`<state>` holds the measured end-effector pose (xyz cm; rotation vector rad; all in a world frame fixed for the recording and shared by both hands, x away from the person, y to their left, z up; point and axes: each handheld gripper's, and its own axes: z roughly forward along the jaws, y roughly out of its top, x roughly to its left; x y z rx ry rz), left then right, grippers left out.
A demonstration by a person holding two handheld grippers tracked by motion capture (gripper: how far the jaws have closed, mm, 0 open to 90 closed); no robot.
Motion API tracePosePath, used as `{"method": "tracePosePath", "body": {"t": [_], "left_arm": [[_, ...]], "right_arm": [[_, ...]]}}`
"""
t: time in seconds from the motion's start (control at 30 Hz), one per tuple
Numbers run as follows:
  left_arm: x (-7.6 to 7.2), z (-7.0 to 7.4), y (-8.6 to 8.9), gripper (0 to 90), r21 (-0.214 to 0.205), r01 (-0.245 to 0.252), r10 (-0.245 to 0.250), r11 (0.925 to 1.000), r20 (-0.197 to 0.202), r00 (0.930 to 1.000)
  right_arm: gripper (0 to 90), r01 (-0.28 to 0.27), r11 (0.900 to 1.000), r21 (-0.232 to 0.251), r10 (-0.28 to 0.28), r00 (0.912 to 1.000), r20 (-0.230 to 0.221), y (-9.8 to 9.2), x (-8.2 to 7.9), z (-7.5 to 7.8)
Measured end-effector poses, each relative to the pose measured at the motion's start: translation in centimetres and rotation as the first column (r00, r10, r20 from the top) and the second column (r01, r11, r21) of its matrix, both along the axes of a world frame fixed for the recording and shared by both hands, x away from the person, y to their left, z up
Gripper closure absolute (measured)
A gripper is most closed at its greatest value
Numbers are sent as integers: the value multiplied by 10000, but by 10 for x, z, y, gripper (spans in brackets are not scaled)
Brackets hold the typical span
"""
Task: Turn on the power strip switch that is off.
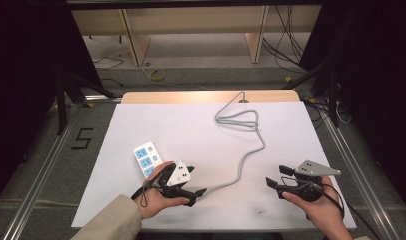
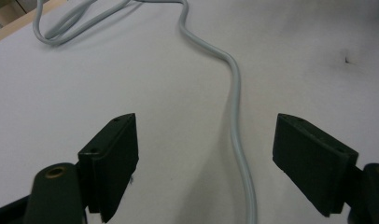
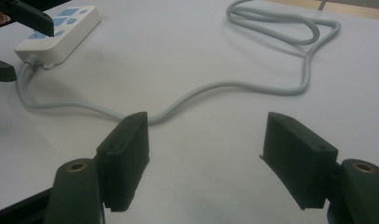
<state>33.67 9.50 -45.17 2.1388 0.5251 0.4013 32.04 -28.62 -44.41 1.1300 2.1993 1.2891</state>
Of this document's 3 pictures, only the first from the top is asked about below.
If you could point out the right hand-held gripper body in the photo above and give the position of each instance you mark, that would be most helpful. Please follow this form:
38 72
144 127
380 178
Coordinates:
311 188

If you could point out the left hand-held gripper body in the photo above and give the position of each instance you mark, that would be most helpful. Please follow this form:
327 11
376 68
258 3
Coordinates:
178 175

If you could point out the white power strip blue sockets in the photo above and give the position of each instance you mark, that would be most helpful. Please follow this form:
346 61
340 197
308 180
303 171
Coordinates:
145 155

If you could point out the person's right hand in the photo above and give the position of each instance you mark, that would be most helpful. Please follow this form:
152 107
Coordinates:
321 211

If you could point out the person's left hand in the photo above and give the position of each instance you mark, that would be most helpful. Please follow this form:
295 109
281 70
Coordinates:
154 201

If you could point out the white table cover sheet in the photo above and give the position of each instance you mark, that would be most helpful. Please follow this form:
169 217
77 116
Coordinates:
191 140

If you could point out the black tripod stand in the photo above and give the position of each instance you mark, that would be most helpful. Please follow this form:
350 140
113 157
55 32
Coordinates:
331 93
62 100

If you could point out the yellow tape roll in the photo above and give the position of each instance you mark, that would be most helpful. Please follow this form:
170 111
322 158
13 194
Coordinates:
157 75

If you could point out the black curtain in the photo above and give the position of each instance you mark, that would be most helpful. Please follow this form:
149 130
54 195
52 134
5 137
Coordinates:
377 83
27 83

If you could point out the metal floor rail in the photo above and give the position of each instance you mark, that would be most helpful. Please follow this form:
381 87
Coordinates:
41 173
361 173

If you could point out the light wooden desk frame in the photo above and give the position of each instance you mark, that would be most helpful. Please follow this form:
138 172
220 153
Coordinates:
197 20

